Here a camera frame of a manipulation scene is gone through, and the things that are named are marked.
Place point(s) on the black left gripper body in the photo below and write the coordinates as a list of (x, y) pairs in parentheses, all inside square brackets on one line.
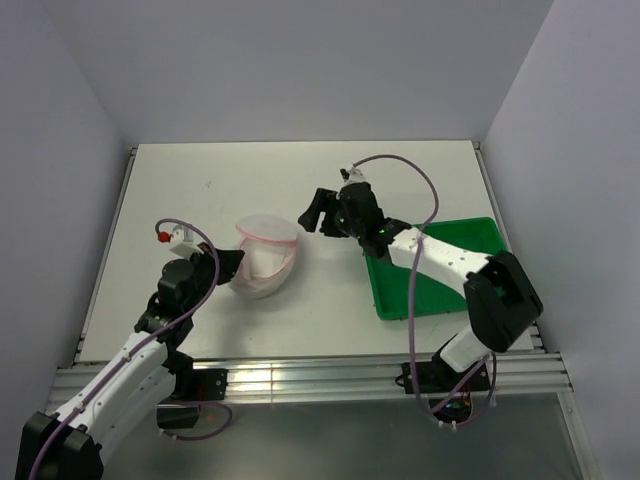
[(206, 270)]

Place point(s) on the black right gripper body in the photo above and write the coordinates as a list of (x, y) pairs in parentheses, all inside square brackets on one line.
[(339, 225)]

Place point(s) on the white cloth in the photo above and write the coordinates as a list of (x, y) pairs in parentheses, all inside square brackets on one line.
[(263, 264)]

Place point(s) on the mesh laundry bag pink trim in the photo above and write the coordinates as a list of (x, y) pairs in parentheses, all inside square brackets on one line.
[(270, 247)]

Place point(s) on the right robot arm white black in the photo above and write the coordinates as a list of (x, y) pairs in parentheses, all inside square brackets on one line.
[(501, 300)]

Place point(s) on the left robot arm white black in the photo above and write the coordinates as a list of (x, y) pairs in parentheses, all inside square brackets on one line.
[(75, 441)]

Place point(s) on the green plastic tray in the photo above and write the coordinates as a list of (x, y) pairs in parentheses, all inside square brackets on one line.
[(389, 284)]

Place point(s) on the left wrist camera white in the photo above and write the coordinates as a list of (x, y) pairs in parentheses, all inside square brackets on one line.
[(180, 241)]

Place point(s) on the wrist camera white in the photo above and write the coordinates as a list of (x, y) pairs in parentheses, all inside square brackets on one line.
[(180, 241), (351, 174)]

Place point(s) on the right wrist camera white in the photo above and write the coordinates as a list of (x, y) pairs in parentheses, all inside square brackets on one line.
[(351, 174)]

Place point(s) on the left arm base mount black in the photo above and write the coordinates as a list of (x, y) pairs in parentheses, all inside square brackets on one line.
[(195, 391)]

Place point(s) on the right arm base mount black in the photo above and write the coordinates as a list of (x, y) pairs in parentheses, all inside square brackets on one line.
[(436, 377)]

